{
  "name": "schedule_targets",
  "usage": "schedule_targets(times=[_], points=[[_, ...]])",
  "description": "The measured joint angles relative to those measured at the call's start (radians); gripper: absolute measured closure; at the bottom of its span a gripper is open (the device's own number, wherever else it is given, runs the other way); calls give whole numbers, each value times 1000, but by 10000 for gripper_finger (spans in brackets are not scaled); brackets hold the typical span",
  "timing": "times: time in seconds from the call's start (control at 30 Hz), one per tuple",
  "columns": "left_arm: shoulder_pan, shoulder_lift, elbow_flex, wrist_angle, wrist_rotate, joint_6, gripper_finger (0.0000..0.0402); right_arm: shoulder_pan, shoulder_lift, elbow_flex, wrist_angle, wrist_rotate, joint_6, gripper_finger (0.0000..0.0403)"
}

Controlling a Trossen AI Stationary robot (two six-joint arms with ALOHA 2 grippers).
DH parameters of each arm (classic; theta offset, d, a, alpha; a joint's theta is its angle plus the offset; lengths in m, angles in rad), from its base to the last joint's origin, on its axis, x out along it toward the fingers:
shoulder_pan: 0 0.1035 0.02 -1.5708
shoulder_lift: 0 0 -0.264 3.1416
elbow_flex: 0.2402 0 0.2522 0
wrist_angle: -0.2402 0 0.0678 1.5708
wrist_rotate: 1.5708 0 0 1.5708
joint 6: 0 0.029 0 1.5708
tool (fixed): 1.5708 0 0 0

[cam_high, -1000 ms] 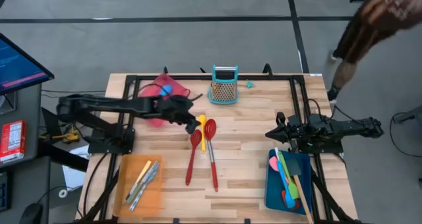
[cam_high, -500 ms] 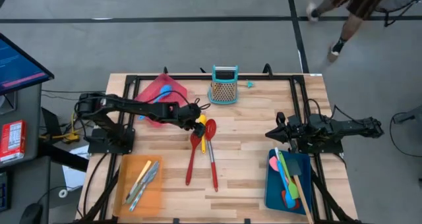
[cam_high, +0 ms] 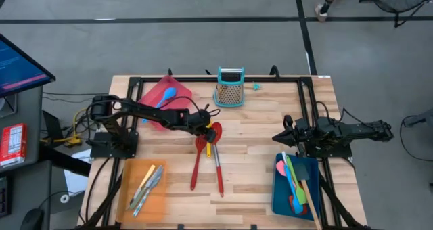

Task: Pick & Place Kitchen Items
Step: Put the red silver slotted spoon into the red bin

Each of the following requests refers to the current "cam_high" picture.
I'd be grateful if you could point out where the blue silicone spoon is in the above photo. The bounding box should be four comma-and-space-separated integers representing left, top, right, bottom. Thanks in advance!
141, 87, 178, 124

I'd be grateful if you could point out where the teal metal box grater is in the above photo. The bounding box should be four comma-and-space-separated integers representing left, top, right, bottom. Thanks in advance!
212, 66, 246, 108

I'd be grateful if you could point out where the black computer mouse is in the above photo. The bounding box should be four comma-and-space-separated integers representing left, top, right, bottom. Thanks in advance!
19, 208, 45, 230

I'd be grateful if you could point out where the yellow cable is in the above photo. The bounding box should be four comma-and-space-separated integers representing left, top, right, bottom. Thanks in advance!
39, 107, 89, 147

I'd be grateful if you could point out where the small yellow spoon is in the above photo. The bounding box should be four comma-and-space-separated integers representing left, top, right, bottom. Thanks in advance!
205, 120, 213, 158

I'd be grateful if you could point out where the computer monitor blue screen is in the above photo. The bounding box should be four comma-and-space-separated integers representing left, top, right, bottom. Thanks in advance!
0, 33, 57, 99

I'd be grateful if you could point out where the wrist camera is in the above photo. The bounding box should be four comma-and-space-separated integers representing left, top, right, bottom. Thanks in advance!
187, 108, 211, 129
296, 118, 317, 138

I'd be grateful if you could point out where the grey spatula with wooden handle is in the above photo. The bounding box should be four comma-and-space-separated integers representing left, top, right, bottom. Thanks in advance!
292, 162, 323, 230

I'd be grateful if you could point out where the grey-green table knife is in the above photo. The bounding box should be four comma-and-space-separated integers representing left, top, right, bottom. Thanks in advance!
129, 164, 164, 210

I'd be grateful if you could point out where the dark blue plastic bin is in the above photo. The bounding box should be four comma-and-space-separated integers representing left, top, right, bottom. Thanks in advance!
269, 154, 321, 226

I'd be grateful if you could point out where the knife with cream handle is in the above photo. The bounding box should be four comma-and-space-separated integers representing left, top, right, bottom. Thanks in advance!
127, 164, 156, 211

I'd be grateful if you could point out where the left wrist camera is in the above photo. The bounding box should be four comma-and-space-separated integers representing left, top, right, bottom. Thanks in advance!
187, 108, 211, 129

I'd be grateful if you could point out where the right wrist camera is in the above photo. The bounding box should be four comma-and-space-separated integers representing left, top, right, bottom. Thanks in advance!
296, 118, 317, 138

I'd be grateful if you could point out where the red-handled utensil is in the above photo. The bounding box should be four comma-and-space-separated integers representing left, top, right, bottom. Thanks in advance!
210, 121, 225, 198

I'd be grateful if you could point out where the green silicone spatula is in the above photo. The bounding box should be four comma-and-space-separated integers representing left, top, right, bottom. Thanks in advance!
284, 154, 308, 206

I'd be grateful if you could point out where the grey equipment cart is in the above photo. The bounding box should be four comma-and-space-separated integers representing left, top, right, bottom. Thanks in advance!
0, 86, 53, 230

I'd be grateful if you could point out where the red silicone spatula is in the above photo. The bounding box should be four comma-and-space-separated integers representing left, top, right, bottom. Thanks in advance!
288, 195, 309, 216

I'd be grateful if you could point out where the black floor fan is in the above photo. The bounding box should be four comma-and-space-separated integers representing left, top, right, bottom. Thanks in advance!
358, 0, 433, 28

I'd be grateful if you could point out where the red cardboard box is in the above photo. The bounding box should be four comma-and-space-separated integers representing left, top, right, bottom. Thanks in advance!
0, 122, 28, 168

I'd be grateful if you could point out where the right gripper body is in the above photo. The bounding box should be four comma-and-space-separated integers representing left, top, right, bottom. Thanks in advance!
283, 114, 319, 157

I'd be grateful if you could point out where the person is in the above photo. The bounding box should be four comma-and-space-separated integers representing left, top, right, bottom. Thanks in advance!
313, 0, 348, 23

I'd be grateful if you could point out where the orange translucent plastic bin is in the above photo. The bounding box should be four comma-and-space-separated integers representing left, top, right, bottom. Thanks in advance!
114, 159, 169, 224

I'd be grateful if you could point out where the black metal table frame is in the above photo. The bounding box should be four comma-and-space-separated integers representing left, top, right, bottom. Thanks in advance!
77, 74, 373, 230

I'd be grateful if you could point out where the pink translucent plastic bin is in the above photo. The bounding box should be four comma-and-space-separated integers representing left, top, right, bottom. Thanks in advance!
138, 74, 193, 132

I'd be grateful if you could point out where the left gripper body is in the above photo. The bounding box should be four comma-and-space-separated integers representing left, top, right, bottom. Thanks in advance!
194, 123, 219, 144

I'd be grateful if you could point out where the white paper sheet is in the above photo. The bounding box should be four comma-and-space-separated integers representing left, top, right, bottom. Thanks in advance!
64, 148, 92, 197

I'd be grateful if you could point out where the dark red slotted turner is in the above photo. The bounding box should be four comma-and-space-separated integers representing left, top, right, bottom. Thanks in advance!
189, 135, 208, 191

